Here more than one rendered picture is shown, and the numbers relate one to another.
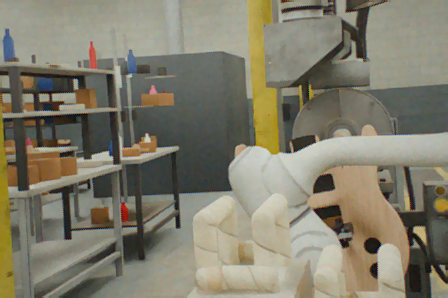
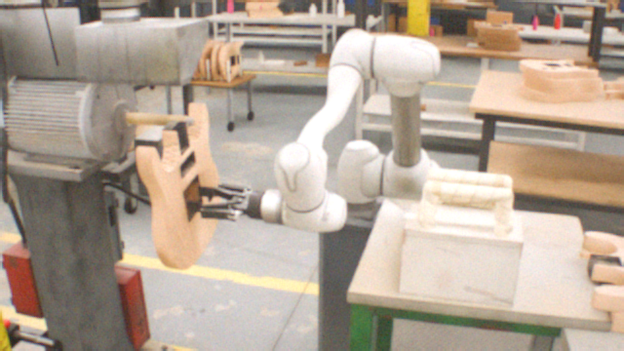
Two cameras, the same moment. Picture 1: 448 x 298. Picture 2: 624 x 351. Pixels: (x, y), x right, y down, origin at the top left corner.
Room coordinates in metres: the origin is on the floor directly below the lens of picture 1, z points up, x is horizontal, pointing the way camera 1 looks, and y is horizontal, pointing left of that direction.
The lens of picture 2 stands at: (1.44, 1.23, 1.70)
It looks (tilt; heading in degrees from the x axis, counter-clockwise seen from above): 22 degrees down; 276
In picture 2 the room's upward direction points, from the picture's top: straight up
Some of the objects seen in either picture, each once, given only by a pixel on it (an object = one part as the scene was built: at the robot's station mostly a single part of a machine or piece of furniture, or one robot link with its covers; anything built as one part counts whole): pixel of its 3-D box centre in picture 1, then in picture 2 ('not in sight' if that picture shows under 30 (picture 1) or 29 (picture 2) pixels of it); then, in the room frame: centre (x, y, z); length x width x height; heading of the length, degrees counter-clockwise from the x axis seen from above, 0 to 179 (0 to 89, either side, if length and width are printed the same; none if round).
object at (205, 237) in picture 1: (206, 256); (503, 215); (1.12, 0.03, 1.15); 0.03 x 0.03 x 0.09
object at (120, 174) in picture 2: (421, 218); (130, 167); (2.20, -0.51, 1.02); 0.19 x 0.04 x 0.04; 80
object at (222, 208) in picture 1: (215, 213); (468, 191); (1.21, 0.02, 1.20); 0.20 x 0.03 x 0.03; 169
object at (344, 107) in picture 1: (346, 133); (67, 113); (2.31, -0.35, 1.25); 0.41 x 0.27 x 0.26; 170
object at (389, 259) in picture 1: (389, 266); not in sight; (1.16, -0.22, 1.12); 0.20 x 0.03 x 0.03; 169
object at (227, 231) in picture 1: (227, 235); (428, 207); (1.29, 0.00, 1.15); 0.03 x 0.03 x 0.09
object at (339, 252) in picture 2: not in sight; (353, 284); (1.46, -0.96, 0.35); 0.28 x 0.28 x 0.70; 73
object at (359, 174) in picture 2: not in sight; (360, 170); (1.45, -0.96, 0.87); 0.18 x 0.16 x 0.22; 170
